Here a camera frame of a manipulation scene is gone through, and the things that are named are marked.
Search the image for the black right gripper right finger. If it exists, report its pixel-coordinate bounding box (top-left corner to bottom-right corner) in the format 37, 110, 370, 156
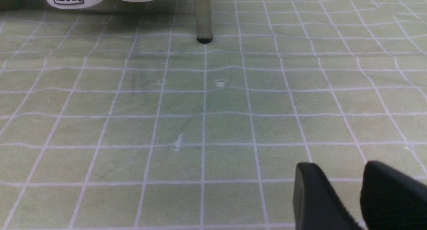
360, 161, 427, 230

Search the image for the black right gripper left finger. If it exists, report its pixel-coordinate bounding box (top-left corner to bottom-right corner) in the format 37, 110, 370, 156
293, 163, 362, 230

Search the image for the stainless steel shoe rack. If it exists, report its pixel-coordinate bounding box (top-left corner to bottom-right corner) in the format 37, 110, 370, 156
194, 0, 213, 44

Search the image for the green checkered table cloth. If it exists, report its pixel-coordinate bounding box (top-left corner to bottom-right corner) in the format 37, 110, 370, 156
0, 0, 427, 230

